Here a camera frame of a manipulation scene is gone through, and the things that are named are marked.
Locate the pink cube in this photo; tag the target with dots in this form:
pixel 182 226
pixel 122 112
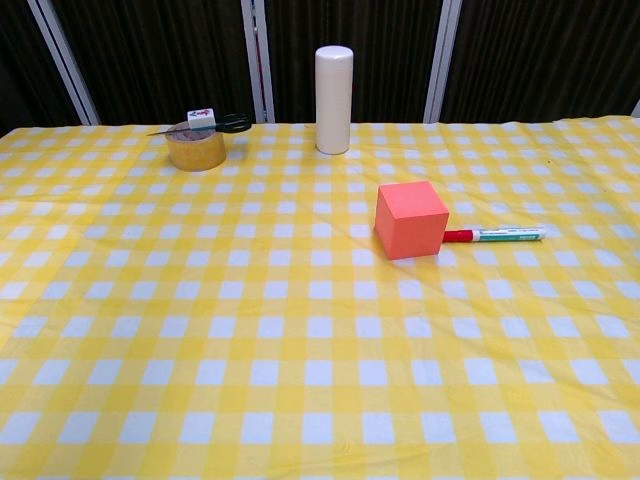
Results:
pixel 410 230

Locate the red and green marker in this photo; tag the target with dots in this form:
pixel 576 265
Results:
pixel 505 235

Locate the yellow white checked tablecloth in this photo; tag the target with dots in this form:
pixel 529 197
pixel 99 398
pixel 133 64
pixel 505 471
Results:
pixel 280 350

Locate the white cylindrical bottle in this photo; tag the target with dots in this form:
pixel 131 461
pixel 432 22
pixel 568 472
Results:
pixel 334 100

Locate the brown packing tape roll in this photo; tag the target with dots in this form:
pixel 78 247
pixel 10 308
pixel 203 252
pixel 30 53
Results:
pixel 196 152

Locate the white mahjong tile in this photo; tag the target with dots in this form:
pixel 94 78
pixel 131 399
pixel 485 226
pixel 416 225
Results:
pixel 201 119

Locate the white frame post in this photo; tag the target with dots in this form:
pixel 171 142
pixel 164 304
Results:
pixel 67 65
pixel 636 109
pixel 442 60
pixel 260 65

